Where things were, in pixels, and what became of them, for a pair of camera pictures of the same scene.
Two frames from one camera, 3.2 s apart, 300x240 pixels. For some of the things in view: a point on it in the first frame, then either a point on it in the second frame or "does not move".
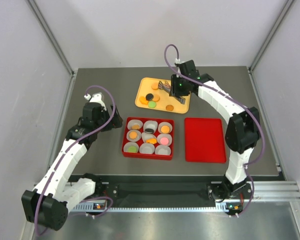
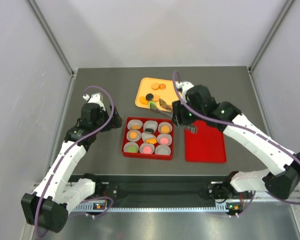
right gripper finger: [182, 100] to [193, 129]
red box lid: [204, 140] does not move
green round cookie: [132, 149] does not move
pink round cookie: [164, 141] does not move
